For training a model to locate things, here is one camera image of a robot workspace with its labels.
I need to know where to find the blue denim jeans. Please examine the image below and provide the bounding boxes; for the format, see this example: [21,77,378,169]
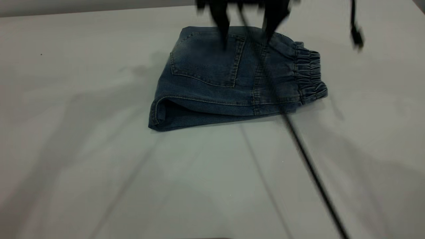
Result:
[148,26,328,132]

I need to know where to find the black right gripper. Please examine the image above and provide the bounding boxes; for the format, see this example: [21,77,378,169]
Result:
[195,0,301,50]

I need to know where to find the black cable with connector end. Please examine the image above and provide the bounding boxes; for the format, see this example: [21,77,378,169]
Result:
[349,0,365,51]

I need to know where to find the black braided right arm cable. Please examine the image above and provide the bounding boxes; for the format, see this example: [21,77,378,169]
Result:
[239,7,351,239]

